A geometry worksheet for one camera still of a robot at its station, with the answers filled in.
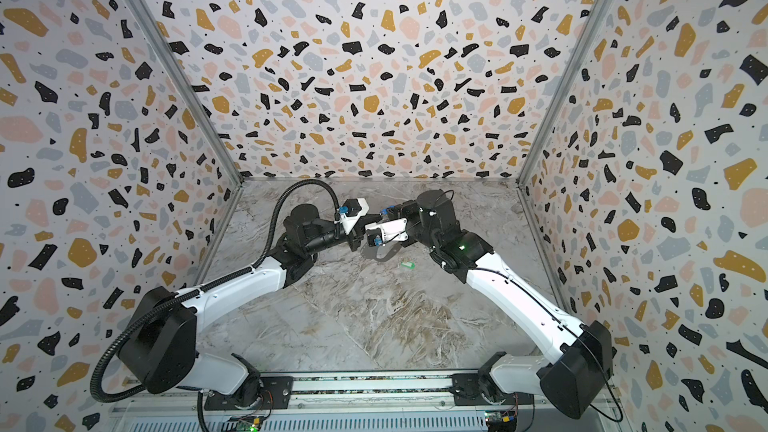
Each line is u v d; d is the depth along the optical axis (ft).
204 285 1.58
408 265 3.20
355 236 2.21
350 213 2.06
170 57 2.77
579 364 1.27
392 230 2.08
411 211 2.13
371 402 2.40
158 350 1.36
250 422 2.30
